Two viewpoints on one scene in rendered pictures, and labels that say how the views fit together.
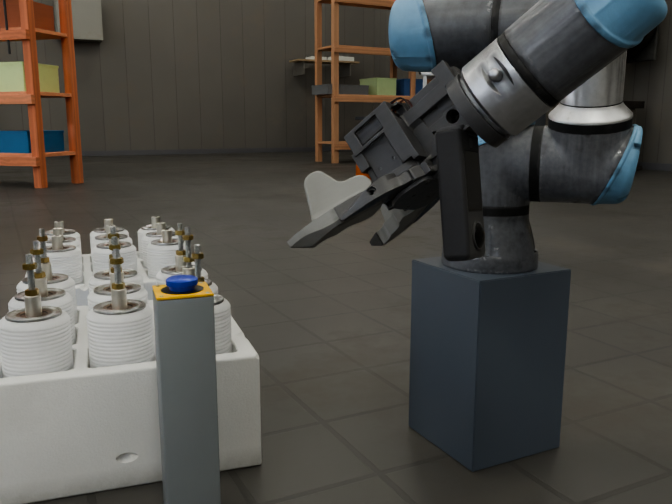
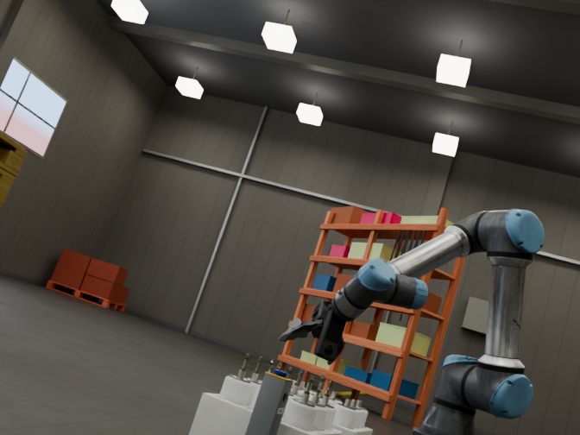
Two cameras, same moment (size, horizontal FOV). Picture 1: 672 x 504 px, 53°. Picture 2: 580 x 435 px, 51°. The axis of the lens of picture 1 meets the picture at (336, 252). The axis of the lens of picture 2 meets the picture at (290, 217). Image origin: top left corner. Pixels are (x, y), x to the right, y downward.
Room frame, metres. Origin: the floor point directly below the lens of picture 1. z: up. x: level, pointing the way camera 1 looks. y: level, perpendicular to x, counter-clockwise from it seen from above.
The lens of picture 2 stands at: (-0.63, -0.99, 0.41)
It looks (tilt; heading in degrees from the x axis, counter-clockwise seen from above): 11 degrees up; 43
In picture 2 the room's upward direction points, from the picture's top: 18 degrees clockwise
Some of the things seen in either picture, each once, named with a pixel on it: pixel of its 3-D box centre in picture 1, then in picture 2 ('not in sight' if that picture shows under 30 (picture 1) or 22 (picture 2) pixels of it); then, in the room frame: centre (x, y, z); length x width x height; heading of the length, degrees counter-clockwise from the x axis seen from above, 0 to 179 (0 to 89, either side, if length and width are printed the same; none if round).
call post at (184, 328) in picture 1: (187, 405); (262, 429); (0.84, 0.20, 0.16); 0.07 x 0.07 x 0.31; 19
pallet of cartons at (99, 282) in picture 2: not in sight; (92, 280); (6.41, 10.08, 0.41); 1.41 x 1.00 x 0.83; 117
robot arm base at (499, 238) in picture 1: (490, 233); (450, 421); (1.07, -0.25, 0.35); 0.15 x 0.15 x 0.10
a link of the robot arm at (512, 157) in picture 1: (498, 160); (463, 381); (1.06, -0.25, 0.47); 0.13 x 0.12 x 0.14; 69
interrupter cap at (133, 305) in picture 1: (119, 307); not in sight; (0.98, 0.32, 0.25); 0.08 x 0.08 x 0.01
